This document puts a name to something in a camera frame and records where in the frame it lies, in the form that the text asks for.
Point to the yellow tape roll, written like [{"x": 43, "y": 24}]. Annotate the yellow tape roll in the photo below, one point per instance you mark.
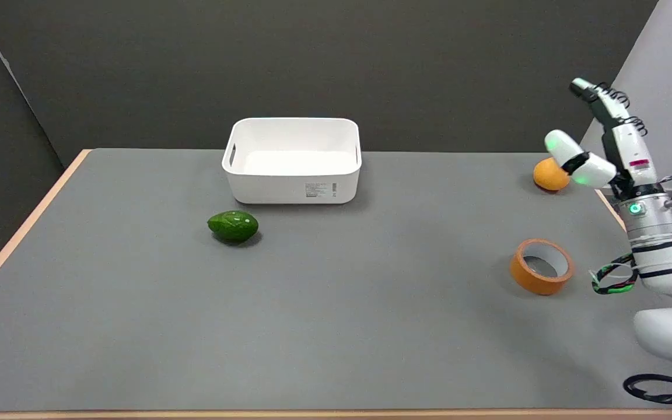
[{"x": 541, "y": 266}]

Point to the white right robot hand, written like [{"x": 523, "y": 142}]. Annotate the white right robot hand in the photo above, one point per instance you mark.
[{"x": 627, "y": 153}]

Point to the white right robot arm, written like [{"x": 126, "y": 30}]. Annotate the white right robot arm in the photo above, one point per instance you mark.
[{"x": 662, "y": 262}]

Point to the white plastic bin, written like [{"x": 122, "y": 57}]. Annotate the white plastic bin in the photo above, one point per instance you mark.
[{"x": 293, "y": 160}]

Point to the yellow pear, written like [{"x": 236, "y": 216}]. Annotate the yellow pear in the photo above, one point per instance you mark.
[{"x": 549, "y": 175}]

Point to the green avocado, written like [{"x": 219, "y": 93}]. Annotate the green avocado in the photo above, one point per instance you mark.
[{"x": 233, "y": 226}]

